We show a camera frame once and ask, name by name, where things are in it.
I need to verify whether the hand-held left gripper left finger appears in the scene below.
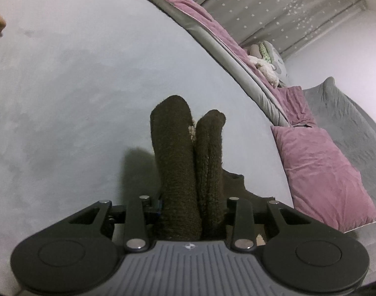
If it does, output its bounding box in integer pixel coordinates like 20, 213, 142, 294
68, 195, 164, 251

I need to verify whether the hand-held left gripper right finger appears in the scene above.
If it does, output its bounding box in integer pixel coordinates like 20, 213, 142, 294
225, 197, 313, 252

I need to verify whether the large pink pillow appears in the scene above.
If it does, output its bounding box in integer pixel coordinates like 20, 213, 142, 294
271, 126, 376, 233

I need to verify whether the small pink pillow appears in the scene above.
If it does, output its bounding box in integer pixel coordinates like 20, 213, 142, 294
277, 86, 316, 127

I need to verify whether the pale blue bed sheet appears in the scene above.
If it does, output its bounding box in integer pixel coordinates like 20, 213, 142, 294
0, 0, 295, 290

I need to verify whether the grey quilted blanket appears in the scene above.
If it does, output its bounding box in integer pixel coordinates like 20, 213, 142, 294
302, 76, 376, 253

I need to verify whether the cream plush toy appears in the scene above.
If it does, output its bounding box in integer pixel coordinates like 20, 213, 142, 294
248, 45, 280, 87

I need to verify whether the white patterned pillow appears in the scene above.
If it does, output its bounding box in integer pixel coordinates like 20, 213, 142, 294
259, 40, 289, 82

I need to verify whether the pink and grey duvet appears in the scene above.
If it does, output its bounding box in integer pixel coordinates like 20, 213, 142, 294
114, 0, 299, 127

